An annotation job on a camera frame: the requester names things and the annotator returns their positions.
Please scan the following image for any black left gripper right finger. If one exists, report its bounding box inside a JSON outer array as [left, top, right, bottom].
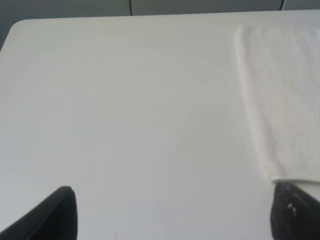
[[270, 182, 320, 240]]

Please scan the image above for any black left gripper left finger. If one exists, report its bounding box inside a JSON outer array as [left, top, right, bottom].
[[0, 186, 78, 240]]

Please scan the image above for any white terry towel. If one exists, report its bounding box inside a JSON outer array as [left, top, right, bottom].
[[235, 25, 320, 182]]

